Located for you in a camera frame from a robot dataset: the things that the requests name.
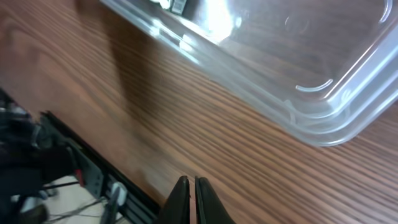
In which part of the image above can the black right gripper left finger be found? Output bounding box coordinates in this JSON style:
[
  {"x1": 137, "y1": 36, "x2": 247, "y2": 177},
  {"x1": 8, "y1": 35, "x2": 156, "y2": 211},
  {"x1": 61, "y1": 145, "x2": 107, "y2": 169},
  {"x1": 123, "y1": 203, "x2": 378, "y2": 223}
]
[{"x1": 155, "y1": 175, "x2": 190, "y2": 224}]

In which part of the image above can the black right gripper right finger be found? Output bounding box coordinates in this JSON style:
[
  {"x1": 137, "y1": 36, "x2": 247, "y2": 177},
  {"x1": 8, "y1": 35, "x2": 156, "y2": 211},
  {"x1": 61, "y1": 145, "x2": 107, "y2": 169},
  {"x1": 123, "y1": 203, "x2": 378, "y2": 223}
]
[{"x1": 195, "y1": 177, "x2": 236, "y2": 224}]

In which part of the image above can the green Zam-Buk ointment box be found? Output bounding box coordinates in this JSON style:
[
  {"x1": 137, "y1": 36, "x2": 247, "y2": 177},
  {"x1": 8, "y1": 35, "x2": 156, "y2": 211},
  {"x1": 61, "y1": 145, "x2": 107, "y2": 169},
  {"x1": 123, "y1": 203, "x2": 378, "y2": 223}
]
[{"x1": 150, "y1": 0, "x2": 187, "y2": 15}]

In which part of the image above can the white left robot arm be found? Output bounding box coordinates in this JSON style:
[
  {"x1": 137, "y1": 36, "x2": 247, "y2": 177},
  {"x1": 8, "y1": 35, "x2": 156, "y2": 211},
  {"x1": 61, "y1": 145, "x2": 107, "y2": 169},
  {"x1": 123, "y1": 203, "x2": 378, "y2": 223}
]
[{"x1": 1, "y1": 91, "x2": 75, "y2": 224}]

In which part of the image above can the clear plastic container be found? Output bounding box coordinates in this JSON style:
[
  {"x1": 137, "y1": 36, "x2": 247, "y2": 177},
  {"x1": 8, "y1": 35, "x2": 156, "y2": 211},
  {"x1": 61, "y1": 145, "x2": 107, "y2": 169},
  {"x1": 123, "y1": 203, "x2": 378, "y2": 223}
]
[{"x1": 104, "y1": 0, "x2": 397, "y2": 146}]

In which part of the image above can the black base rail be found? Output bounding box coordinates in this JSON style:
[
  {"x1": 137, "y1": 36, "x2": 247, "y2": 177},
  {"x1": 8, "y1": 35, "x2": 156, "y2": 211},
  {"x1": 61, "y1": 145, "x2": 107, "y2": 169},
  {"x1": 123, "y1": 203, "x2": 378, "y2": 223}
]
[{"x1": 40, "y1": 112, "x2": 160, "y2": 224}]

